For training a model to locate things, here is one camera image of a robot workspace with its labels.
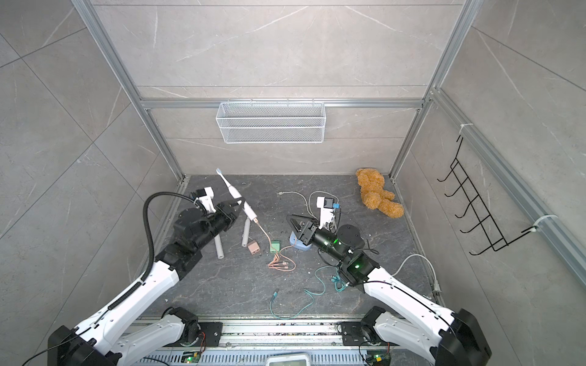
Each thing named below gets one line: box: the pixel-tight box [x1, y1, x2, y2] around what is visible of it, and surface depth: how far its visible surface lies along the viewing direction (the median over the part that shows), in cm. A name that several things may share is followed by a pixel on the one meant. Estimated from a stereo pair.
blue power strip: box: [289, 231, 313, 251], surface depth 94 cm
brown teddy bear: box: [355, 167, 405, 219], surface depth 105 cm
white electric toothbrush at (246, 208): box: [215, 167, 258, 222], surface depth 73 cm
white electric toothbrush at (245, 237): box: [241, 217, 251, 248], surface depth 98 cm
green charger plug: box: [270, 240, 282, 254], surface depth 94 cm
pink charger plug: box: [247, 241, 261, 255], surface depth 94 cm
